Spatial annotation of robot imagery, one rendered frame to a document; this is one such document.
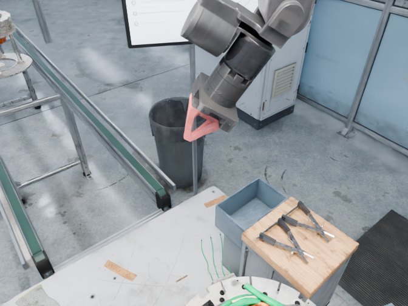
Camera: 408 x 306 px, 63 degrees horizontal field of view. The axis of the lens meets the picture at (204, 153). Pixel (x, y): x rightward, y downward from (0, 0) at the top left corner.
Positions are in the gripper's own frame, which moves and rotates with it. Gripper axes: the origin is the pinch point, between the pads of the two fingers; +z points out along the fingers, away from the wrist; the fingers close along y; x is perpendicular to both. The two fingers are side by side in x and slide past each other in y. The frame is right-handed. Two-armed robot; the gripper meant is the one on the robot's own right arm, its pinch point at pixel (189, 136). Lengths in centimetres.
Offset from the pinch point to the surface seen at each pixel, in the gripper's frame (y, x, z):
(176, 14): -80, -2, 7
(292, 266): 5.4, 35.5, 16.0
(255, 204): -20.0, 36.4, 25.0
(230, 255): -11, 36, 39
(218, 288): 11.7, 19.6, 22.3
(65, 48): -387, -73, 209
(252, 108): -200, 104, 76
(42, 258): -19, -10, 81
